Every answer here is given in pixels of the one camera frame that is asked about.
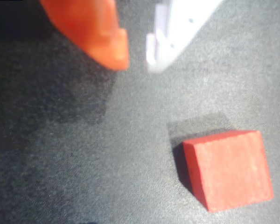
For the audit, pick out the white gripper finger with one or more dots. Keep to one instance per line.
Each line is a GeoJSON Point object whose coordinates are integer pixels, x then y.
{"type": "Point", "coordinates": [177, 28]}

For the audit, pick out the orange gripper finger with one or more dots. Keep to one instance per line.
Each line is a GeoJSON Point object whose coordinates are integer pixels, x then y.
{"type": "Point", "coordinates": [93, 28]}

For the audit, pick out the red wooden cube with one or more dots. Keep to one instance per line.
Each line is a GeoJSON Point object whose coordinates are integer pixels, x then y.
{"type": "Point", "coordinates": [231, 172]}

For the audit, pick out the black table mat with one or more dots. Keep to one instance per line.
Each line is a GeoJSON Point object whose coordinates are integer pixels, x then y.
{"type": "Point", "coordinates": [84, 151]}

